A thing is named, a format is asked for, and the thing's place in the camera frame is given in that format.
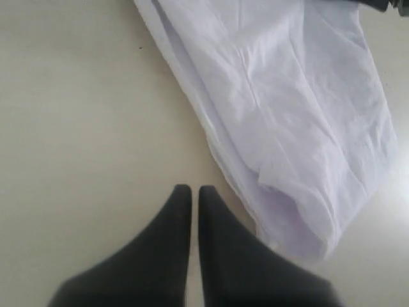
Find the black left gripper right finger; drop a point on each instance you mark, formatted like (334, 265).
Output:
(239, 270)

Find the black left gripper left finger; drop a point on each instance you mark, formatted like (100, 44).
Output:
(151, 270)

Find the white t-shirt red logo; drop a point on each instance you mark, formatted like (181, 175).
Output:
(292, 106)

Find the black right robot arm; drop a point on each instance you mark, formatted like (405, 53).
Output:
(382, 5)

